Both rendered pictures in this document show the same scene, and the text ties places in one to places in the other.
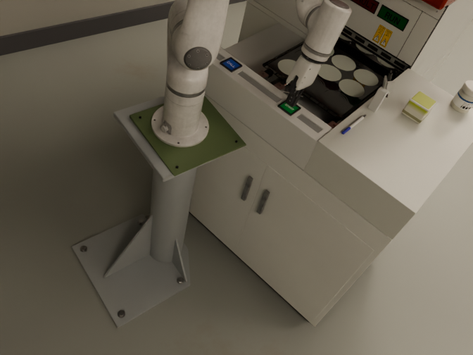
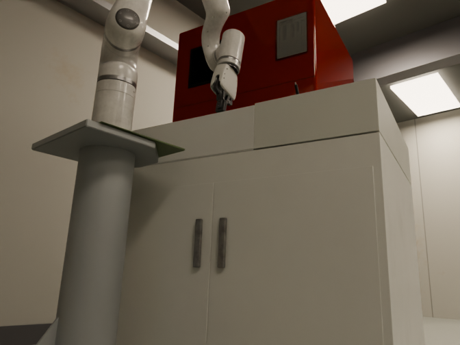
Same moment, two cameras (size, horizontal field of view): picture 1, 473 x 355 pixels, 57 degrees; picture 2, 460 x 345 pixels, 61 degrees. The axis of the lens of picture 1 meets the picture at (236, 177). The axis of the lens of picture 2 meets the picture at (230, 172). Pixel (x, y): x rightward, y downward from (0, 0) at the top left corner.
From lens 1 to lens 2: 143 cm
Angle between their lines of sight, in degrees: 65
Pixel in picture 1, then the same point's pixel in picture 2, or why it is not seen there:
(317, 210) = (287, 182)
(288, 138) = (226, 129)
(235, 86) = (165, 129)
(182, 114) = (112, 101)
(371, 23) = not seen: hidden behind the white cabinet
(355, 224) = (334, 154)
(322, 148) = (261, 106)
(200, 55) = (130, 14)
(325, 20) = (227, 37)
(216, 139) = not seen: hidden behind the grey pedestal
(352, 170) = (297, 98)
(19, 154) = not seen: outside the picture
